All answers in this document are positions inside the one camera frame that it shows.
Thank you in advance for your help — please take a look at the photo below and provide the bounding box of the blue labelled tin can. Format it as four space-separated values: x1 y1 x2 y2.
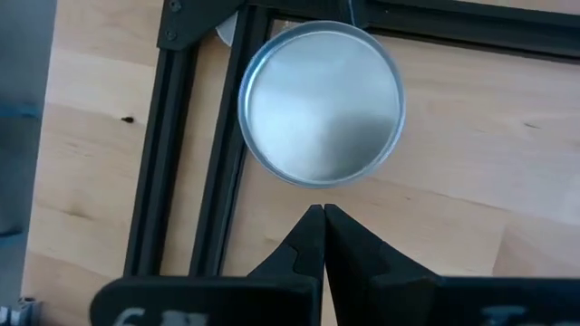
237 20 407 189

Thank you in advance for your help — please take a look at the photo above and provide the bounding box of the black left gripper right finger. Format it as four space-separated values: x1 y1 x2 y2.
324 203 580 326

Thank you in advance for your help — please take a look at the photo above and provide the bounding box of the black aluminium table frame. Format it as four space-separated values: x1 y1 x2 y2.
122 0 580 278

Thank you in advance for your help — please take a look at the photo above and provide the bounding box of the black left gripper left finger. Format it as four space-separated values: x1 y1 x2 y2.
90 203 326 326

